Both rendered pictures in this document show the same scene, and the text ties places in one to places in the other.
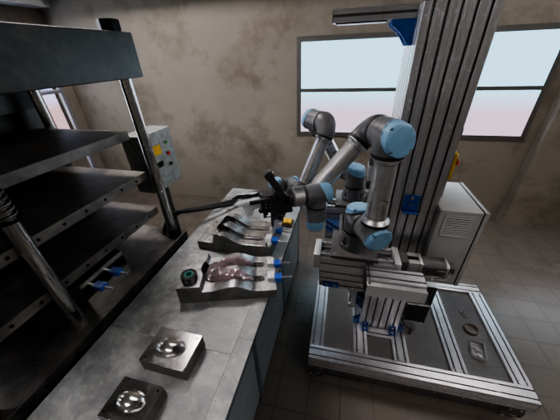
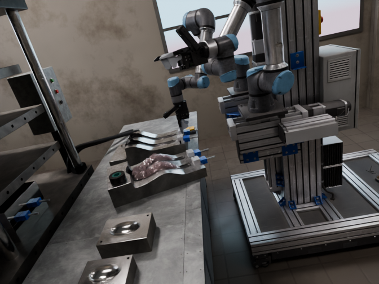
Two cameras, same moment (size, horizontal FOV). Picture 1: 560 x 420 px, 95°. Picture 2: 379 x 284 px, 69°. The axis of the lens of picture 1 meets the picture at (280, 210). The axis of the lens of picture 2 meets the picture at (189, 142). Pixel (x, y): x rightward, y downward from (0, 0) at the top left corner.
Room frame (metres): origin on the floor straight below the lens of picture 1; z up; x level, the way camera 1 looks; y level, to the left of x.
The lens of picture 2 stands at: (-0.32, 0.30, 1.56)
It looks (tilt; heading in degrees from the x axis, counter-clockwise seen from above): 23 degrees down; 350
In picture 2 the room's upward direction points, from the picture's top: 13 degrees counter-clockwise
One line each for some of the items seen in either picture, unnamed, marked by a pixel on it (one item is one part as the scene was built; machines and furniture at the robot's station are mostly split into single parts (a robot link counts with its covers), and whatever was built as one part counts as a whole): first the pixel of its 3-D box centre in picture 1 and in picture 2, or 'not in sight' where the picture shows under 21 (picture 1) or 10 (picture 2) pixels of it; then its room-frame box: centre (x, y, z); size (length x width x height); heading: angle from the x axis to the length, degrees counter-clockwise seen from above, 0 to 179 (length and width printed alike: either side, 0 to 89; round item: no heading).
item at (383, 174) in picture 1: (380, 189); (272, 36); (0.90, -0.40, 1.41); 0.15 x 0.12 x 0.55; 12
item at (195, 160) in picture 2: (279, 277); (204, 159); (0.99, 0.02, 0.86); 0.13 x 0.05 x 0.05; 92
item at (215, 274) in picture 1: (230, 267); (154, 164); (1.04, 0.29, 0.90); 0.26 x 0.18 x 0.08; 92
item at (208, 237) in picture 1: (239, 232); (149, 145); (1.40, 0.28, 0.87); 0.50 x 0.26 x 0.14; 75
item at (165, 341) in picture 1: (173, 352); (128, 234); (0.62, 0.47, 0.84); 0.20 x 0.15 x 0.07; 75
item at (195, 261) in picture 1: (230, 274); (155, 171); (1.03, 0.29, 0.86); 0.50 x 0.26 x 0.11; 92
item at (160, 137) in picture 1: (172, 220); (71, 165); (1.79, 0.89, 0.74); 0.30 x 0.22 x 1.47; 165
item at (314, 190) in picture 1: (317, 194); (224, 45); (0.85, -0.14, 1.43); 0.11 x 0.08 x 0.09; 102
